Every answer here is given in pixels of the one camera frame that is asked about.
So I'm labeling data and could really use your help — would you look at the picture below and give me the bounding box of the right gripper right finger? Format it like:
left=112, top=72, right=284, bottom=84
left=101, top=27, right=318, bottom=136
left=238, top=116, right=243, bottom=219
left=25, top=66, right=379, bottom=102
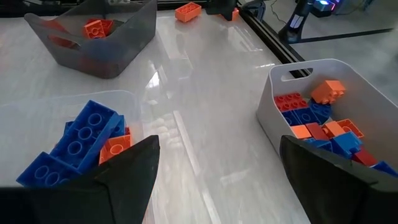
left=279, top=134, right=398, bottom=224

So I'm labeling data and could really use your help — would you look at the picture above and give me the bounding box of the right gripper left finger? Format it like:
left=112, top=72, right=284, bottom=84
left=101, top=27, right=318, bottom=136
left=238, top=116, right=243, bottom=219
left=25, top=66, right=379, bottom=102
left=0, top=134, right=161, bottom=224

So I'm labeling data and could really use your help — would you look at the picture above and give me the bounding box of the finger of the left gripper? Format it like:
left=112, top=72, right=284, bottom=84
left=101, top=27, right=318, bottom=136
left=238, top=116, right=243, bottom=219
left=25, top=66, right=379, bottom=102
left=205, top=0, right=239, bottom=22

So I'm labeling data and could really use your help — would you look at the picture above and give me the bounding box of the long red-orange toy brick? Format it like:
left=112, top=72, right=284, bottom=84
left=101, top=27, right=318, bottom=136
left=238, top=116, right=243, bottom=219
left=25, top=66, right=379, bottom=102
left=87, top=17, right=114, bottom=35
left=222, top=7, right=241, bottom=22

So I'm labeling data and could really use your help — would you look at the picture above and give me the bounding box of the small red toy brick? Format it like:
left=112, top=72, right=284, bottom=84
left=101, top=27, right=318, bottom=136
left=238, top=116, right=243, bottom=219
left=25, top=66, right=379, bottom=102
left=305, top=122, right=330, bottom=142
left=273, top=91, right=309, bottom=113
left=352, top=147, right=379, bottom=168

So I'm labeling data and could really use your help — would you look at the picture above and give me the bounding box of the small blue toy brick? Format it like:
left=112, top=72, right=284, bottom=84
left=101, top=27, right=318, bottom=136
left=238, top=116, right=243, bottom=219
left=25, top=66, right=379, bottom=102
left=330, top=131, right=364, bottom=159
left=307, top=100, right=333, bottom=125
left=281, top=108, right=318, bottom=127
left=371, top=160, right=398, bottom=179
left=303, top=138, right=334, bottom=154

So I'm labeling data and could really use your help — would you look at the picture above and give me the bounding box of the small orange toy brick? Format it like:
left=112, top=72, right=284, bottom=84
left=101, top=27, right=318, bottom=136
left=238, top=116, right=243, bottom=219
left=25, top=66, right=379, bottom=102
left=290, top=124, right=313, bottom=140
left=337, top=118, right=365, bottom=139
left=310, top=80, right=347, bottom=105
left=322, top=120, right=346, bottom=138

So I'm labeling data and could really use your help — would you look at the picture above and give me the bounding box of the smoky grey plastic bin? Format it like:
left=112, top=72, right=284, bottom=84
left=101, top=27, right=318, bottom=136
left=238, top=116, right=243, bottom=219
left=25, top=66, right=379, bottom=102
left=24, top=0, right=158, bottom=79

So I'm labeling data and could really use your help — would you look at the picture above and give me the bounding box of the black stand leg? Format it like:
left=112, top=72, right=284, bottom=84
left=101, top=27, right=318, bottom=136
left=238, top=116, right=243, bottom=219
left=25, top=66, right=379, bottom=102
left=278, top=0, right=315, bottom=44

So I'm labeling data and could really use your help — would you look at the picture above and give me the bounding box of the clear plastic bin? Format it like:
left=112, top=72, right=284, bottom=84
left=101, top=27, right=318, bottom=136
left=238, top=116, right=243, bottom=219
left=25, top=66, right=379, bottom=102
left=0, top=90, right=144, bottom=189

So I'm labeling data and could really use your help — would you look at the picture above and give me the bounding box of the blue lit floor device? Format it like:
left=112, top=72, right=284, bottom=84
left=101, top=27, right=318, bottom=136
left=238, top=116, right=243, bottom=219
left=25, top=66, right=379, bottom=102
left=310, top=0, right=341, bottom=18

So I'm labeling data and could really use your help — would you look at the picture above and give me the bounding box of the white plastic bin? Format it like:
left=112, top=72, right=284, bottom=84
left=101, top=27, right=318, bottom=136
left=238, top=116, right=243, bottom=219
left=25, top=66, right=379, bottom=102
left=256, top=58, right=398, bottom=162

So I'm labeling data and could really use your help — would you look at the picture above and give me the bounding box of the thin black floor cable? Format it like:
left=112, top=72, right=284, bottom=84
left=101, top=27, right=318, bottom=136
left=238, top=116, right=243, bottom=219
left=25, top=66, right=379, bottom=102
left=269, top=0, right=282, bottom=18

